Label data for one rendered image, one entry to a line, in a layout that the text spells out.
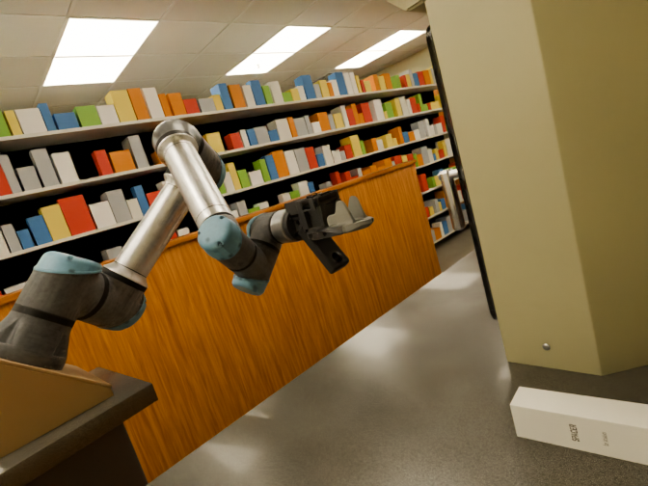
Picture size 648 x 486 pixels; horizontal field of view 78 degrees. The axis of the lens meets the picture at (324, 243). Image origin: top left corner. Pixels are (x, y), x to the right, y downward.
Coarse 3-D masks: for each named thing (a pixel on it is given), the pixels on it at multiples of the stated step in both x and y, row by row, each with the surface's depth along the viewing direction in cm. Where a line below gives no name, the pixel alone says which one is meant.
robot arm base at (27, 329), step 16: (16, 304) 81; (16, 320) 79; (32, 320) 79; (48, 320) 80; (64, 320) 83; (0, 336) 77; (16, 336) 77; (32, 336) 78; (48, 336) 80; (64, 336) 83; (0, 352) 75; (16, 352) 75; (32, 352) 77; (48, 352) 79; (64, 352) 83; (48, 368) 79
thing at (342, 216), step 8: (336, 208) 73; (344, 208) 72; (328, 216) 75; (336, 216) 74; (344, 216) 72; (352, 216) 72; (328, 224) 76; (344, 224) 73; (352, 224) 71; (360, 224) 71; (368, 224) 71; (344, 232) 73
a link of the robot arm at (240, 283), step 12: (252, 240) 89; (264, 252) 88; (276, 252) 90; (252, 264) 82; (264, 264) 86; (240, 276) 85; (252, 276) 85; (264, 276) 87; (240, 288) 88; (252, 288) 85; (264, 288) 88
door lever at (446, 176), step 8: (440, 176) 58; (448, 176) 57; (456, 176) 57; (448, 184) 58; (448, 192) 58; (456, 192) 58; (448, 200) 58; (456, 200) 58; (448, 208) 59; (456, 208) 58; (456, 216) 58; (456, 224) 59; (464, 224) 59
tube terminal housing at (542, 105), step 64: (448, 0) 45; (512, 0) 41; (576, 0) 40; (640, 0) 40; (448, 64) 48; (512, 64) 43; (576, 64) 41; (640, 64) 41; (512, 128) 45; (576, 128) 42; (640, 128) 42; (512, 192) 47; (576, 192) 43; (640, 192) 43; (512, 256) 50; (576, 256) 45; (640, 256) 44; (512, 320) 52; (576, 320) 47; (640, 320) 45
